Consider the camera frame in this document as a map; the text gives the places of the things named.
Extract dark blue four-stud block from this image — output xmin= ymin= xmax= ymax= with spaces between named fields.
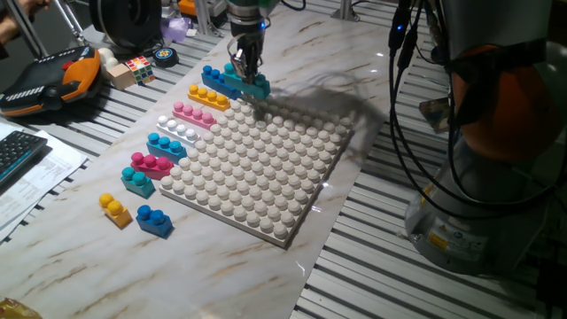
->
xmin=200 ymin=65 xmax=243 ymax=101

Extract pink four-stud block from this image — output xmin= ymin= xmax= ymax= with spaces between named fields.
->
xmin=171 ymin=100 xmax=218 ymax=131

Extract white four-stud block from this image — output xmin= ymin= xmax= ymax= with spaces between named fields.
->
xmin=155 ymin=114 xmax=201 ymax=147

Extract white rounded figurine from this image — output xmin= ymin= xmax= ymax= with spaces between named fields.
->
xmin=97 ymin=47 xmax=120 ymax=72

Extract aluminium profile post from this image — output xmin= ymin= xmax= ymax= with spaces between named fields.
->
xmin=194 ymin=0 xmax=210 ymax=35
xmin=330 ymin=0 xmax=360 ymax=22

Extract translucent purple bag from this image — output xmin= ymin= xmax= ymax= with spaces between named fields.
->
xmin=159 ymin=16 xmax=192 ymax=43

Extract teal two-stud block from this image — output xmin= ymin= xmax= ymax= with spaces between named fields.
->
xmin=120 ymin=166 xmax=157 ymax=199

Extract black filament spool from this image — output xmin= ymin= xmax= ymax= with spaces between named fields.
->
xmin=88 ymin=0 xmax=163 ymax=50

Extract black keyboard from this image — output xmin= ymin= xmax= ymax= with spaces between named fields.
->
xmin=0 ymin=129 xmax=49 ymax=187

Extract yellow two-stud block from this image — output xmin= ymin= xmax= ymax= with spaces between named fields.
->
xmin=97 ymin=192 xmax=134 ymax=230

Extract Rubik's cube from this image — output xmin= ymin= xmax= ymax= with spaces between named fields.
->
xmin=124 ymin=55 xmax=157 ymax=87

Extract magenta three-stud block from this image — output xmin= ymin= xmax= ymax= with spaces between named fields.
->
xmin=129 ymin=152 xmax=175 ymax=181

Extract light blue three-stud block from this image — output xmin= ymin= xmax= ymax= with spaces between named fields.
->
xmin=145 ymin=132 xmax=189 ymax=165

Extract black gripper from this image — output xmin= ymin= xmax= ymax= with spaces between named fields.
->
xmin=228 ymin=19 xmax=268 ymax=86

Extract blue two-stud block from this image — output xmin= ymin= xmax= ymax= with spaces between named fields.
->
xmin=135 ymin=204 xmax=175 ymax=239

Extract teal four-stud block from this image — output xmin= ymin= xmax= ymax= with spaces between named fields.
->
xmin=221 ymin=62 xmax=272 ymax=101

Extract plain wooden cube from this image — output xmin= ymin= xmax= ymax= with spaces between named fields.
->
xmin=105 ymin=63 xmax=136 ymax=91

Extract yellow four-stud block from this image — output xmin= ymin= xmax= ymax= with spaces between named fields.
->
xmin=186 ymin=83 xmax=232 ymax=113

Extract grey metal bar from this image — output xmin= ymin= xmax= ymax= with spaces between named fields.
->
xmin=4 ymin=0 xmax=48 ymax=59

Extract gold foil packet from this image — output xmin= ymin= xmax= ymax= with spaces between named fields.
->
xmin=0 ymin=297 xmax=43 ymax=319

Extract bare person hand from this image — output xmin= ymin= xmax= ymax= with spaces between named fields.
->
xmin=18 ymin=0 xmax=52 ymax=17

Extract marble pattern board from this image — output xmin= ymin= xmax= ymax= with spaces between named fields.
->
xmin=0 ymin=4 xmax=416 ymax=319

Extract bare person forearm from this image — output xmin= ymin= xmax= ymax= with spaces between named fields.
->
xmin=0 ymin=12 xmax=22 ymax=46

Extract white studded baseplate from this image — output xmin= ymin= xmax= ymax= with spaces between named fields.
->
xmin=158 ymin=95 xmax=355 ymax=249

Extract orange black teach pendant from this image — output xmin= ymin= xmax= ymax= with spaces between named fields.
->
xmin=0 ymin=44 xmax=103 ymax=119

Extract printed paper sheets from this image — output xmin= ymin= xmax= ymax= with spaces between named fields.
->
xmin=0 ymin=121 xmax=89 ymax=243

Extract black round puck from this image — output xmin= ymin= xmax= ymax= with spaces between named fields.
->
xmin=152 ymin=46 xmax=180 ymax=68

